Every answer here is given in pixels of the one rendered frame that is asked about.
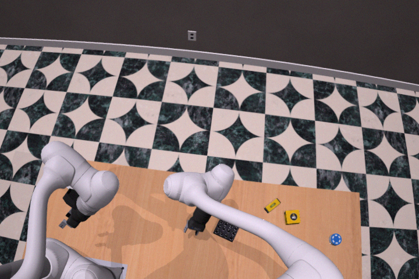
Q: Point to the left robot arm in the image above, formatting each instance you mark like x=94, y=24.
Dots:
x=49, y=258

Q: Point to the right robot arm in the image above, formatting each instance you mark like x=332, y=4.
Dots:
x=207, y=190

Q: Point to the black knob box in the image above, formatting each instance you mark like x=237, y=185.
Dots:
x=225, y=230

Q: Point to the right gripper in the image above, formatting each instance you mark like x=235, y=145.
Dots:
x=198, y=221

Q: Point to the yellow pocket level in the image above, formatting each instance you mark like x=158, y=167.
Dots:
x=272, y=205

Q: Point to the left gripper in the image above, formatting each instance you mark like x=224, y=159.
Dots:
x=78, y=212

